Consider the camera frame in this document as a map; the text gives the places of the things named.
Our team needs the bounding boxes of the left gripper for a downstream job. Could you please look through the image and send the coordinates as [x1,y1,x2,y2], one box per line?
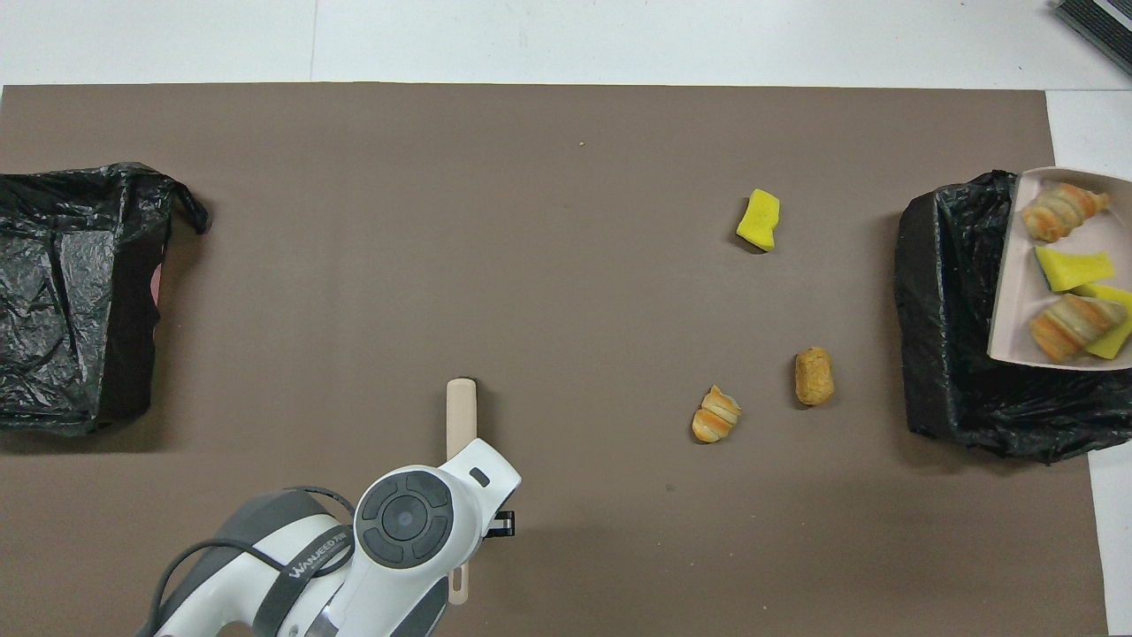
[445,440,523,542]

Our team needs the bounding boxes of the beige hand brush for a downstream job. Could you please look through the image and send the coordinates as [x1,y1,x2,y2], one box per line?
[446,378,478,607]

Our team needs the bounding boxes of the small striped croissant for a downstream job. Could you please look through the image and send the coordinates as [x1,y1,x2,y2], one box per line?
[691,385,743,444]

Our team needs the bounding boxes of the brown bread roll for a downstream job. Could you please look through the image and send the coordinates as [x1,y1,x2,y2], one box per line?
[793,347,836,408]

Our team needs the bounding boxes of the yellow sponge block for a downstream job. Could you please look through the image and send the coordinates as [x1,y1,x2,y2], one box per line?
[736,188,782,253]

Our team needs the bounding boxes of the beige plastic dustpan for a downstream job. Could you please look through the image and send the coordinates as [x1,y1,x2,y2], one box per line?
[986,166,1132,371]

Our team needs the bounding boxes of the orange striped croissant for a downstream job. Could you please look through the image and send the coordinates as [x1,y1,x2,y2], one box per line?
[1029,293,1131,365]

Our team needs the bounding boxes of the small yellow sponge piece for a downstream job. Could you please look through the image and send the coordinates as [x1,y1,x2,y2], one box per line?
[1035,247,1117,294]

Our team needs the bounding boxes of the pale striped bread piece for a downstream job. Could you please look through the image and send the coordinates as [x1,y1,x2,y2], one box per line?
[1020,181,1112,243]

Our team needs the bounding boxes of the large yellow sponge piece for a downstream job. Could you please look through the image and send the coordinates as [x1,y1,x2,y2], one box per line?
[1075,283,1132,360]

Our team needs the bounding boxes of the black bag lined bin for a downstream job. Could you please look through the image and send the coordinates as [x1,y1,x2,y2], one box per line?
[893,170,1132,465]
[0,162,210,436]

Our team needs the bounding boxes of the brown table mat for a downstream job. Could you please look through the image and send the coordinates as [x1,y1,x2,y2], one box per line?
[0,82,1111,637]

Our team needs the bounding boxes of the dark ribbed panel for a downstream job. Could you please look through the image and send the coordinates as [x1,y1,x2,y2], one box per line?
[1052,0,1132,76]

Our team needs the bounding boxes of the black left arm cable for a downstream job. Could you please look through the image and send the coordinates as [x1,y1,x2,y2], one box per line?
[141,485,356,637]

